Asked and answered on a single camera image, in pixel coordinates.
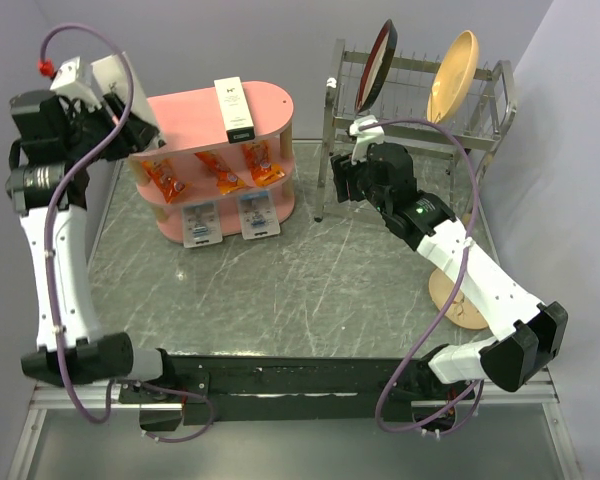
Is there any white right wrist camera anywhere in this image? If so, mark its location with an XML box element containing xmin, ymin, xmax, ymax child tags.
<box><xmin>348</xmin><ymin>115</ymin><xmax>385</xmax><ymax>165</ymax></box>

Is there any orange razor pack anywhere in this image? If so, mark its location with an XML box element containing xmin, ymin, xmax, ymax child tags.
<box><xmin>138</xmin><ymin>157</ymin><xmax>193</xmax><ymax>205</ymax></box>
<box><xmin>195</xmin><ymin>150</ymin><xmax>246</xmax><ymax>195</ymax></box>
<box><xmin>241</xmin><ymin>140</ymin><xmax>285</xmax><ymax>187</ymax></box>

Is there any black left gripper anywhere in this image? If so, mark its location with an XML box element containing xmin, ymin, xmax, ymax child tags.
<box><xmin>61</xmin><ymin>90</ymin><xmax>157</xmax><ymax>166</ymax></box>

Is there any metal dish rack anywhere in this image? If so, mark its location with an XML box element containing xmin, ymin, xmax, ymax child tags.
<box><xmin>313</xmin><ymin>39</ymin><xmax>518</xmax><ymax>223</ymax></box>

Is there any yellow plate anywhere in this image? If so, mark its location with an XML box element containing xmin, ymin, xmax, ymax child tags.
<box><xmin>426</xmin><ymin>30</ymin><xmax>480</xmax><ymax>124</ymax></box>

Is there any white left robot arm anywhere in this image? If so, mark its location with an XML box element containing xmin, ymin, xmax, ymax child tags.
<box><xmin>5</xmin><ymin>90</ymin><xmax>179</xmax><ymax>402</ymax></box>

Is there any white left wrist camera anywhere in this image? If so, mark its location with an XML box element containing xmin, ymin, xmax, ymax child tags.
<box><xmin>50</xmin><ymin>56</ymin><xmax>101</xmax><ymax>109</ymax></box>

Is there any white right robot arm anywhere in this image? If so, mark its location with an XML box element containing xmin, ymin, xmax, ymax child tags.
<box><xmin>330</xmin><ymin>143</ymin><xmax>568</xmax><ymax>398</ymax></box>

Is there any beige flat plate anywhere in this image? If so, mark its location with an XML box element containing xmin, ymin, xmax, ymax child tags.
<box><xmin>428</xmin><ymin>267</ymin><xmax>491</xmax><ymax>331</ymax></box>

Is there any pink three-tier shelf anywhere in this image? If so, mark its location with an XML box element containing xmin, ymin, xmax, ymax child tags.
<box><xmin>127</xmin><ymin>81</ymin><xmax>295</xmax><ymax>244</ymax></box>

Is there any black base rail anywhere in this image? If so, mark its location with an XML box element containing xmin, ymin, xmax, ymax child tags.
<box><xmin>119</xmin><ymin>354</ymin><xmax>467</xmax><ymax>432</ymax></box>

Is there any blue boxed razor pack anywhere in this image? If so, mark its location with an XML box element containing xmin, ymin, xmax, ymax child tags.
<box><xmin>181</xmin><ymin>202</ymin><xmax>223</xmax><ymax>248</ymax></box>
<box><xmin>237</xmin><ymin>191</ymin><xmax>281</xmax><ymax>240</ymax></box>

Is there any dark red plate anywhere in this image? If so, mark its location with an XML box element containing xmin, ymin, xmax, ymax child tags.
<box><xmin>355</xmin><ymin>19</ymin><xmax>398</xmax><ymax>114</ymax></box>

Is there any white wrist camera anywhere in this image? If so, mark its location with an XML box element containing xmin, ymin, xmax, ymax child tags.
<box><xmin>50</xmin><ymin>56</ymin><xmax>101</xmax><ymax>109</ymax></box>
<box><xmin>348</xmin><ymin>115</ymin><xmax>385</xmax><ymax>165</ymax></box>

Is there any white black slim box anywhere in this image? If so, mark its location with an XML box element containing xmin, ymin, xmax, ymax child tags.
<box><xmin>91</xmin><ymin>52</ymin><xmax>166</xmax><ymax>151</ymax></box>
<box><xmin>214</xmin><ymin>77</ymin><xmax>255</xmax><ymax>144</ymax></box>

